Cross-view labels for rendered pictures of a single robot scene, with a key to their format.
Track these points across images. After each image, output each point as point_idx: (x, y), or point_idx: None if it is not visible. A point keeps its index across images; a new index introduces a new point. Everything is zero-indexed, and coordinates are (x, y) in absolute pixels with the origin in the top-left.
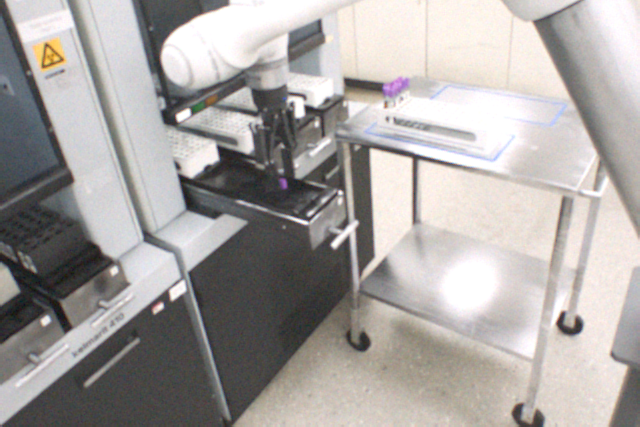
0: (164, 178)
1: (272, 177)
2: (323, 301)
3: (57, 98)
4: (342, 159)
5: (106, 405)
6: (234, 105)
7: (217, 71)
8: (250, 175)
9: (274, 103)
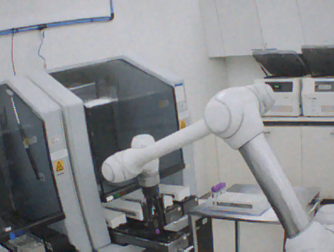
0: (101, 226)
1: (151, 227)
2: None
3: (60, 183)
4: (191, 224)
5: None
6: (135, 199)
7: (124, 175)
8: (142, 228)
9: (151, 193)
